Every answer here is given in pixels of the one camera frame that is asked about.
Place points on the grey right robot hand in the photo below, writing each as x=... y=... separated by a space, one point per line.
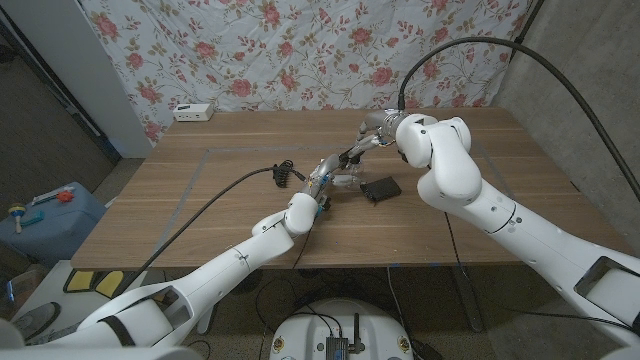
x=382 y=122

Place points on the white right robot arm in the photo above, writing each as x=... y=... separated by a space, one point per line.
x=475 y=200

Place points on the wooden maraca toy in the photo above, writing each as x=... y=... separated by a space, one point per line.
x=16 y=211

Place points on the black card holder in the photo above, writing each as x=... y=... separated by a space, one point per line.
x=381 y=188

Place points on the yellow black floor mat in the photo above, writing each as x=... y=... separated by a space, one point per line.
x=80 y=280

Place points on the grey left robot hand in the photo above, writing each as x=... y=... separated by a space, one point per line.
x=324 y=170

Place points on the teal toy piece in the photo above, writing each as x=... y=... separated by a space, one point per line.
x=34 y=218

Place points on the floral backdrop cloth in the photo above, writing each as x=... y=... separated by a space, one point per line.
x=300 y=50

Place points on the white table leg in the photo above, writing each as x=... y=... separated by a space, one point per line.
x=204 y=326

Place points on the white pillar panel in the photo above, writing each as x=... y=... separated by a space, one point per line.
x=75 y=60

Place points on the dark table leg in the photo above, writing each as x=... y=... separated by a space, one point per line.
x=467 y=300

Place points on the blue storage box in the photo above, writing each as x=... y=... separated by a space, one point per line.
x=55 y=235

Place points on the grey shoe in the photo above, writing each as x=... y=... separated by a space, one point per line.
x=32 y=320

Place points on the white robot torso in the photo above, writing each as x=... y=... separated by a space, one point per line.
x=300 y=335

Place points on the clear dispenser bottle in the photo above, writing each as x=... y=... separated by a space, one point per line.
x=351 y=174

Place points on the grey module with antenna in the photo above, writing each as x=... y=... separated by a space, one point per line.
x=337 y=347

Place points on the white power strip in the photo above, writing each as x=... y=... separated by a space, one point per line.
x=192 y=112

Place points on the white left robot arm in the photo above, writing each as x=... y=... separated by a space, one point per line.
x=225 y=270

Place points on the black backdrop stand pole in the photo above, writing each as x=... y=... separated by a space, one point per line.
x=526 y=31

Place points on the black hair claw clip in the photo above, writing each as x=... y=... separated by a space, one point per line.
x=282 y=172

